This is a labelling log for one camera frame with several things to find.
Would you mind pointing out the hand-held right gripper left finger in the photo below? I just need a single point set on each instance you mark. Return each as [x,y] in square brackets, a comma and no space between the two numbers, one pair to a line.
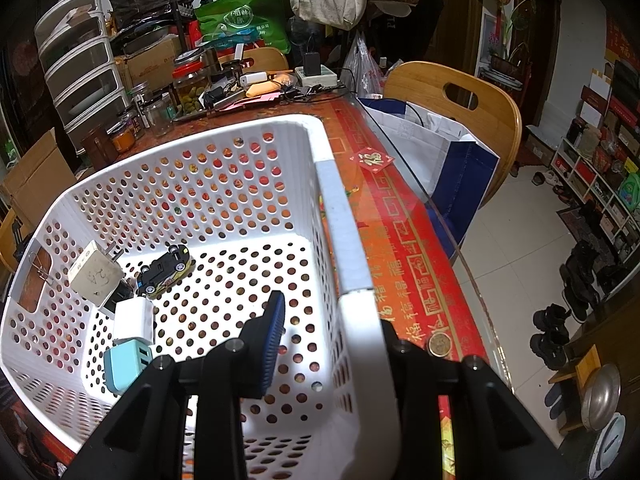
[272,340]

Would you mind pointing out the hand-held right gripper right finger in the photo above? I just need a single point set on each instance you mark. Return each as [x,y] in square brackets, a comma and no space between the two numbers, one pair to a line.
[400,360]

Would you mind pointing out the white perforated plastic basket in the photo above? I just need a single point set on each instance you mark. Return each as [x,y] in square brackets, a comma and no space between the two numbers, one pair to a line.
[350,240]

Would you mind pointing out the black toy car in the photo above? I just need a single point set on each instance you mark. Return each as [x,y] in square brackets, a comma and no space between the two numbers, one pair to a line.
[165,270]

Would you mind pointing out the white USB charger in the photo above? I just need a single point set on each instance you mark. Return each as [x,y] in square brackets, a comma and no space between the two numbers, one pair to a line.
[132,320]

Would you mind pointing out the teal USB charger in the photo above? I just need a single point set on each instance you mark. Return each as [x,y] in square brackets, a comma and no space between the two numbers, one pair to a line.
[122,367]

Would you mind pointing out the cream wall charger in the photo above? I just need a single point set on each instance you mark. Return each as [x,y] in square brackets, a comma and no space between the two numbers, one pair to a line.
[95,275]

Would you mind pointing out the coin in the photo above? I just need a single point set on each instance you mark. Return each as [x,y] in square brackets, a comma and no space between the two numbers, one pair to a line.
[438,348]

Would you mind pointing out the black shoes pair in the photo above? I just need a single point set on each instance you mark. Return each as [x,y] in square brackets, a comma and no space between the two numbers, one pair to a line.
[550,332]

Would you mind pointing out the blue slippers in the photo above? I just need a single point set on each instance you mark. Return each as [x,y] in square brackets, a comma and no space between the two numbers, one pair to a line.
[557,397]

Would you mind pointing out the small wooden stool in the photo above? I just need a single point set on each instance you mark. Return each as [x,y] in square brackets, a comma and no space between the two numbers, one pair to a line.
[575,372]

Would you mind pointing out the black sandals pair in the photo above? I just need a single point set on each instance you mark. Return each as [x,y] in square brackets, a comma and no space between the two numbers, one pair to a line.
[580,275]

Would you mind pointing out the white and blue paper bag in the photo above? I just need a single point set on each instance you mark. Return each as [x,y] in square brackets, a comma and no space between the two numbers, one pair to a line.
[465,170]

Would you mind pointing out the red paper square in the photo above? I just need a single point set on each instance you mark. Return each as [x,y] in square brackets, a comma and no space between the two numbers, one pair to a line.
[371,160]

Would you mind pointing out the metal basin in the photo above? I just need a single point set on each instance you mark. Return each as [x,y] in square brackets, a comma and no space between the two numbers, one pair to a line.
[600,397]

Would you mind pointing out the white round lid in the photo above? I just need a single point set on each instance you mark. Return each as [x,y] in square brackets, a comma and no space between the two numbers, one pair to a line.
[607,442]

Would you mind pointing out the empty glass jar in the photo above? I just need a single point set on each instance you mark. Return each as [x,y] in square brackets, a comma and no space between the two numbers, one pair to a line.
[160,120]

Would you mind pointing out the orange filled jar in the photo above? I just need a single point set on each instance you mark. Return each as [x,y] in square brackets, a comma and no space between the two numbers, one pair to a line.
[122,140]

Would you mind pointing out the orange packet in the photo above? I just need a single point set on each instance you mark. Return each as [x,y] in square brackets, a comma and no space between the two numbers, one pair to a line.
[262,90]

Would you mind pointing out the brown jar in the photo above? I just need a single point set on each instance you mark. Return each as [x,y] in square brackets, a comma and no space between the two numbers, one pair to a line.
[100,147]

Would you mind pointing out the glass jar with red lid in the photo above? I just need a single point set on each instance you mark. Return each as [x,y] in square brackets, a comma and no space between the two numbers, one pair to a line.
[190,92]

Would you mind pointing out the white power strip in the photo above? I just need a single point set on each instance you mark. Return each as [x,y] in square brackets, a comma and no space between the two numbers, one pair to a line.
[320,78]

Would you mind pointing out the white shoe shelf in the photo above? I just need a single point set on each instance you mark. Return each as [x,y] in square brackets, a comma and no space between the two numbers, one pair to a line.
[600,175]

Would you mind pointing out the white plastic bag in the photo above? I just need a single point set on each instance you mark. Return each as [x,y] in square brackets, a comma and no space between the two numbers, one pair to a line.
[362,70]

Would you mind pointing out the open cardboard box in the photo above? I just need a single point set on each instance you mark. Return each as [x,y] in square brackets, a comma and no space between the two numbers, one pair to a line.
[35,180]

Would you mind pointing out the closed cardboard box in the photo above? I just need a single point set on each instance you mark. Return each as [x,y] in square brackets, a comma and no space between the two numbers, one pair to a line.
[150,62]

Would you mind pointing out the green shopping bag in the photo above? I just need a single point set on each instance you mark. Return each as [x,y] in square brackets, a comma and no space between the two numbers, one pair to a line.
[250,20]

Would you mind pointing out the white plastic drawer tower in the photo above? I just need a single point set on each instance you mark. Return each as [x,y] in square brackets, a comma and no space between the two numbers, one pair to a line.
[85,75]

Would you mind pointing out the potted plant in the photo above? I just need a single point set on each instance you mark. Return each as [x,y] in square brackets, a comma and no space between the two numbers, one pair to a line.
[510,40]

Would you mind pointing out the dark wooden door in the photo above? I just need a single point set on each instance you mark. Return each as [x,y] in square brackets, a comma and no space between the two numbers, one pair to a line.
[540,35]

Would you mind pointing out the red wall poster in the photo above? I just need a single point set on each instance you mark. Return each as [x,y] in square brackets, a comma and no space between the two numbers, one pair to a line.
[620,40]

